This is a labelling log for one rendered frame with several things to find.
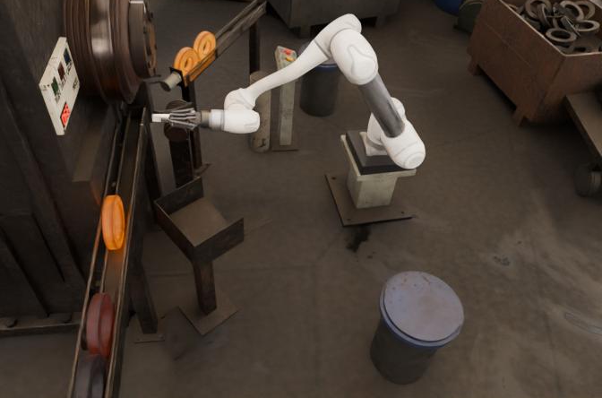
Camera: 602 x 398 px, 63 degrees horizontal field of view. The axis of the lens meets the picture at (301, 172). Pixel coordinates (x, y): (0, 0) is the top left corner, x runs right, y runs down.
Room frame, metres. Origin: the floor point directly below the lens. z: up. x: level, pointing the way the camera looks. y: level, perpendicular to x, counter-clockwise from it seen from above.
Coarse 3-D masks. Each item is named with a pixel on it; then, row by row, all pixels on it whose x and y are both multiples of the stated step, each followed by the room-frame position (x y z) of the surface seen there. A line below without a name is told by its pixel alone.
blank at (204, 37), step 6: (198, 36) 2.19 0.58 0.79; (204, 36) 2.20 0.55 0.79; (210, 36) 2.24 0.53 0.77; (198, 42) 2.16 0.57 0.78; (204, 42) 2.19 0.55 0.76; (210, 42) 2.24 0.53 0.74; (198, 48) 2.15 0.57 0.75; (210, 48) 2.23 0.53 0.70; (198, 54) 2.14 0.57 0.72; (204, 54) 2.19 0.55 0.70; (198, 60) 2.16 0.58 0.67; (204, 60) 2.18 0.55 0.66
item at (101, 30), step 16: (96, 0) 1.45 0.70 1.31; (112, 0) 1.49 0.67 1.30; (96, 16) 1.41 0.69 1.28; (96, 32) 1.38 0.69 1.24; (112, 32) 1.40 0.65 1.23; (96, 48) 1.35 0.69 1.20; (112, 48) 1.36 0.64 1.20; (96, 64) 1.34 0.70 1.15; (112, 64) 1.34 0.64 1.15; (112, 80) 1.35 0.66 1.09; (112, 96) 1.37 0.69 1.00; (128, 96) 1.43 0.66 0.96
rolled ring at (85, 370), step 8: (88, 360) 0.54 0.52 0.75; (96, 360) 0.55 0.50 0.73; (80, 368) 0.52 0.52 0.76; (88, 368) 0.52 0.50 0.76; (96, 368) 0.55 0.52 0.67; (104, 368) 0.57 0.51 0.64; (80, 376) 0.49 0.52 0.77; (88, 376) 0.50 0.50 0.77; (96, 376) 0.55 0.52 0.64; (104, 376) 0.55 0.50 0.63; (80, 384) 0.48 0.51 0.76; (88, 384) 0.48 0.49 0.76; (96, 384) 0.53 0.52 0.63; (104, 384) 0.54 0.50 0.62; (80, 392) 0.46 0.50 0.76; (88, 392) 0.46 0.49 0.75; (96, 392) 0.51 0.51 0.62; (104, 392) 0.52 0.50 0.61
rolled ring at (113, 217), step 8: (112, 200) 1.06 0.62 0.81; (120, 200) 1.12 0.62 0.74; (104, 208) 1.02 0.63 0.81; (112, 208) 1.02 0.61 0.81; (120, 208) 1.10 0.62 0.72; (104, 216) 0.99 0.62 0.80; (112, 216) 1.00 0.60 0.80; (120, 216) 1.09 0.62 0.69; (104, 224) 0.97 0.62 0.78; (112, 224) 0.98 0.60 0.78; (120, 224) 1.07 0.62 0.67; (104, 232) 0.96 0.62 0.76; (112, 232) 0.96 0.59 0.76; (120, 232) 1.04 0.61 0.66; (104, 240) 0.95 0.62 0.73; (112, 240) 0.95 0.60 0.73; (120, 240) 1.00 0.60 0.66; (112, 248) 0.95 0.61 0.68
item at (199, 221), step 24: (192, 192) 1.26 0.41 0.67; (168, 216) 1.17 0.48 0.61; (192, 216) 1.19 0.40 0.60; (216, 216) 1.20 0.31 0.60; (192, 240) 1.08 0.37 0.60; (216, 240) 1.03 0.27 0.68; (240, 240) 1.10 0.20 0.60; (216, 288) 1.25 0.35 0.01; (192, 312) 1.12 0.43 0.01; (216, 312) 1.13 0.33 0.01
